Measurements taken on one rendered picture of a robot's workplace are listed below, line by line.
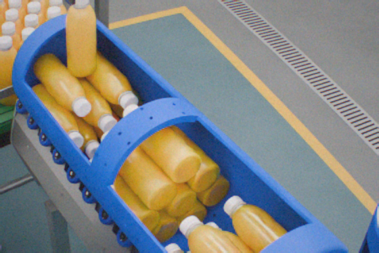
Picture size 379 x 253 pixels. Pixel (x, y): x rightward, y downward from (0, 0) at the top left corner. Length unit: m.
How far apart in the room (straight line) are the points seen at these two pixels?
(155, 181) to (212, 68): 2.30
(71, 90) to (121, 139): 0.27
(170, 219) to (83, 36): 0.45
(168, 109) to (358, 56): 2.66
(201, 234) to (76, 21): 0.56
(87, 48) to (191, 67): 2.06
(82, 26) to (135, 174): 0.37
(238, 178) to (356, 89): 2.25
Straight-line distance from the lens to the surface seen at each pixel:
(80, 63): 1.52
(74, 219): 1.60
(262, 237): 1.22
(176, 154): 1.27
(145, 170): 1.29
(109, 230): 1.47
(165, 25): 3.87
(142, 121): 1.28
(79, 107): 1.48
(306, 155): 3.10
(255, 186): 1.36
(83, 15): 1.46
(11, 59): 1.78
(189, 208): 1.37
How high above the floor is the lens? 2.05
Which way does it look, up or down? 41 degrees down
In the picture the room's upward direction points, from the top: 4 degrees clockwise
